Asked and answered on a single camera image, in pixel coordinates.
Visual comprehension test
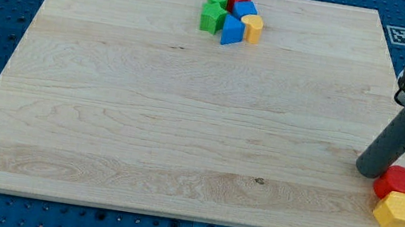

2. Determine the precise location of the white fiducial marker tag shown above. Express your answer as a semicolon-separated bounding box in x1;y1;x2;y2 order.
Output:
386;25;405;46

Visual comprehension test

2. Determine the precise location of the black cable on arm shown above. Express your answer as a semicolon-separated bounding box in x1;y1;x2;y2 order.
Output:
392;65;405;108

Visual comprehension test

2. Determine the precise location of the yellow heart block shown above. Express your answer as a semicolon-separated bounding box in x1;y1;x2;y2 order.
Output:
240;14;264;45

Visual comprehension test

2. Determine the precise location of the yellow hexagon block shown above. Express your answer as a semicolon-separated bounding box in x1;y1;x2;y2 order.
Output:
373;191;405;227

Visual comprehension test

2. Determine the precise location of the light wooden board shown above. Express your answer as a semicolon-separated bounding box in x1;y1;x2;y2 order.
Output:
0;0;399;227

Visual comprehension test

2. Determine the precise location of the red cylinder block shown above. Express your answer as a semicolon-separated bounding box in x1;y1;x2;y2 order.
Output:
372;165;405;199

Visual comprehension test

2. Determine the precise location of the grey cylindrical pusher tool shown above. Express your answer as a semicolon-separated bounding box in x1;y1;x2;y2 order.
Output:
356;108;405;178

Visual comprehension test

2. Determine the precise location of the blue cube block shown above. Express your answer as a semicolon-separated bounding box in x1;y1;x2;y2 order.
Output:
232;1;258;20

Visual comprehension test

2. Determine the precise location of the blue triangle block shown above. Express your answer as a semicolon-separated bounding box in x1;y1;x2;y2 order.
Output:
220;14;245;45

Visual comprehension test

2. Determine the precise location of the green star block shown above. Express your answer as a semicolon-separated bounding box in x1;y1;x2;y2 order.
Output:
199;2;228;35

